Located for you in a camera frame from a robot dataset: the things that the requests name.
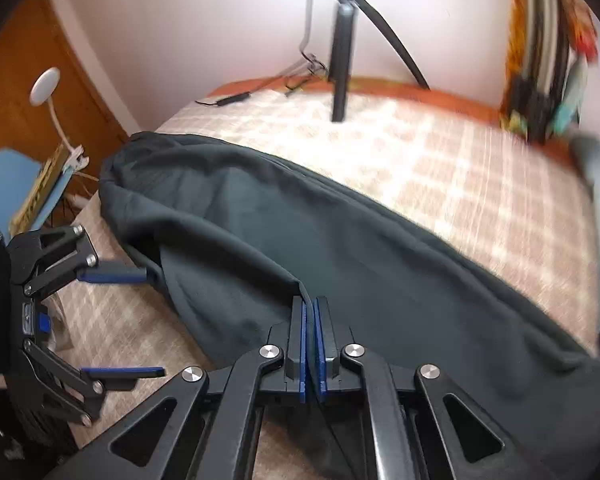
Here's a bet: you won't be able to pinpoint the orange patterned cloth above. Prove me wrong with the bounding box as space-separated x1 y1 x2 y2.
500 0 533 126

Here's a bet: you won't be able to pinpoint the black cable with switch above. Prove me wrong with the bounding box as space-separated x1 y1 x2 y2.
195 0 331 108

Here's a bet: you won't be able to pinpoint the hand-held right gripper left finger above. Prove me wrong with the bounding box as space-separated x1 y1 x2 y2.
42 296 308 480

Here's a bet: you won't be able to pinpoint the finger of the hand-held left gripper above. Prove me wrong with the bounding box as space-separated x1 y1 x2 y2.
22 337 167 427
9 225 150 297

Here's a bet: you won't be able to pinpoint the white clip lamp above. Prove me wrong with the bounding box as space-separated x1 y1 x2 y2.
29 66 88 171

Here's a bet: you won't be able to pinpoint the wooden cabinet door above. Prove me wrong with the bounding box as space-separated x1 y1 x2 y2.
0 0 146 181

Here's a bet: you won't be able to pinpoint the dark pants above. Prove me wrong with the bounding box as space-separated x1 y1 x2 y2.
97 131 600 480

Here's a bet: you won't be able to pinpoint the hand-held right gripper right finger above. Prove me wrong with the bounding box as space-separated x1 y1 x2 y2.
314 296 588 480

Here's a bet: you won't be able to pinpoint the yellow patterned book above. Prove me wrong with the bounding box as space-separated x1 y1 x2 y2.
10 142 66 231

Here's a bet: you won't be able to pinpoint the folded silver tripod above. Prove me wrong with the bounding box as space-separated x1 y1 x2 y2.
522 0 573 143

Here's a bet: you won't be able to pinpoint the blue folder with papers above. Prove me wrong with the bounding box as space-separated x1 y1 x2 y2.
0 147 68 236

